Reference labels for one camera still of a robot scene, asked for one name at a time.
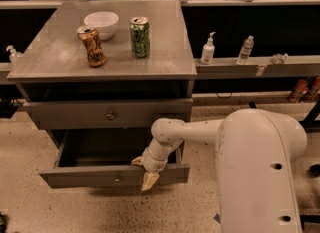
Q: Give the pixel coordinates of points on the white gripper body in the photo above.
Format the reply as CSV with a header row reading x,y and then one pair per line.
x,y
153,164

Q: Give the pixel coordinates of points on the grey drawer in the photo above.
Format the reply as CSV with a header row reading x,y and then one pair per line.
x,y
105,114
98,158

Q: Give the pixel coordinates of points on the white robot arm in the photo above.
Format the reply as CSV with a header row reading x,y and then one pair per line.
x,y
254,150

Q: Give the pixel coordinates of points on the grey top drawer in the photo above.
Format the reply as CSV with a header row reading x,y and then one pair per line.
x,y
105,114

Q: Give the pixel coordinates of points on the grey drawer cabinet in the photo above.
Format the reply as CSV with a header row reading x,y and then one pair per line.
x,y
97,76

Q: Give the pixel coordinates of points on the crushed gold can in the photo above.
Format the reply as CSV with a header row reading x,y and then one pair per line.
x,y
91,41

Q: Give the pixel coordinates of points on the white pump bottle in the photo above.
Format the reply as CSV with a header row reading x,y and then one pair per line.
x,y
208,50

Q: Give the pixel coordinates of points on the green soda can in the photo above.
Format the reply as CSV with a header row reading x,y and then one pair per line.
x,y
140,41

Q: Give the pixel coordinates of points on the white bowl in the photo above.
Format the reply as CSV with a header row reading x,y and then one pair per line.
x,y
106,23

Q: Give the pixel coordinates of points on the clear pump bottle left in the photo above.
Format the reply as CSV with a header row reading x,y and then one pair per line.
x,y
14,55

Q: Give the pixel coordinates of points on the black wheeled stand base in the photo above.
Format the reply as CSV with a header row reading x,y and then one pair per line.
x,y
311,121

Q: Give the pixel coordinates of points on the crumpled clear plastic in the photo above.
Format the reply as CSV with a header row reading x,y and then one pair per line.
x,y
279,58

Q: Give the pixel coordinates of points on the orange bottle under shelf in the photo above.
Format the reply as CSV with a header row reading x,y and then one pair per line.
x,y
297,91

